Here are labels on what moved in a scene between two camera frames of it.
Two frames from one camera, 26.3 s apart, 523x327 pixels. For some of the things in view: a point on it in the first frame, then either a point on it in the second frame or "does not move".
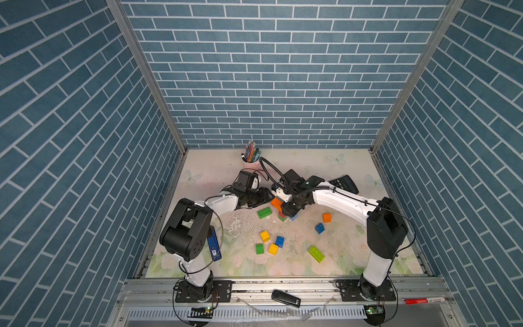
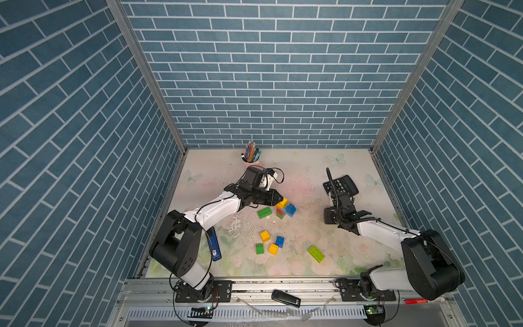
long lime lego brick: (317, 254) does not move
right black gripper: (287, 211) → (326, 212)
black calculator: (346, 183) does not move
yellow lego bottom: (273, 248) does not move
